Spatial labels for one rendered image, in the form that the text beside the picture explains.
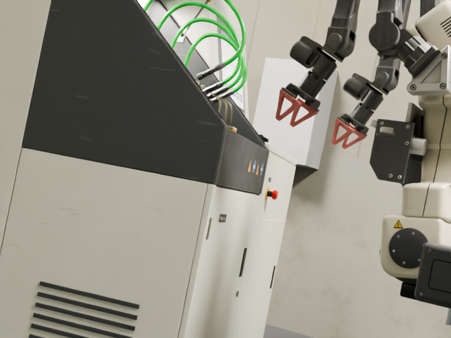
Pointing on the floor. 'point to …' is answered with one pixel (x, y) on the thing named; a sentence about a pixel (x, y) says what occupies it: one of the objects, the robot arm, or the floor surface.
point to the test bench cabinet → (101, 250)
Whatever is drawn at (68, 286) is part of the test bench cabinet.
